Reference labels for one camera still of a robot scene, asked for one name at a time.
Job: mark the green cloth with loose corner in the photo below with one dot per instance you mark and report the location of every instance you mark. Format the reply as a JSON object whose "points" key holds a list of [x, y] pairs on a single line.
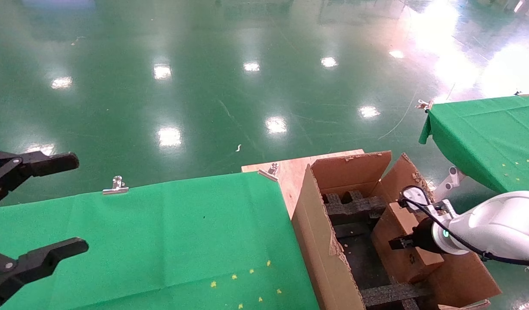
{"points": [[484, 133]]}

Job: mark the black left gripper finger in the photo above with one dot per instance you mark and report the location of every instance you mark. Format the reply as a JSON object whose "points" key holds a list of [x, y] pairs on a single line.
{"points": [[49, 163], [36, 262]]}

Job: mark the black foam insert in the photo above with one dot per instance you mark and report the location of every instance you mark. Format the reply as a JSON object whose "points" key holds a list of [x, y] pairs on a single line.
{"points": [[389, 295], [355, 209]]}

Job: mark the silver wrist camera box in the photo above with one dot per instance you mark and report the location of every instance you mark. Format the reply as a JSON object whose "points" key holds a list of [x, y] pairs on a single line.
{"points": [[415, 193]]}

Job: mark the silver camera mount bracket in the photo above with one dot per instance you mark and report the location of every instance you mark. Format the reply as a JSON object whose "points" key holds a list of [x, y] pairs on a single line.
{"points": [[443, 209]]}

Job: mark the small brown cardboard box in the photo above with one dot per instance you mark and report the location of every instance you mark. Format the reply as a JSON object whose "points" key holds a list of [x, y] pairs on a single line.
{"points": [[402, 263]]}

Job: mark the large open cardboard carton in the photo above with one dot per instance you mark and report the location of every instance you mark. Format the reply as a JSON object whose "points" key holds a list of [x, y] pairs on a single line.
{"points": [[316, 232]]}

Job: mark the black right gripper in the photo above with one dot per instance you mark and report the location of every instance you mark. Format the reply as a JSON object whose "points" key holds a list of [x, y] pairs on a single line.
{"points": [[424, 236]]}

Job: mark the large green table cloth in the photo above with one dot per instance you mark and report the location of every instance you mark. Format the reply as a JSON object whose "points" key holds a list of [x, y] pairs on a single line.
{"points": [[139, 237]]}

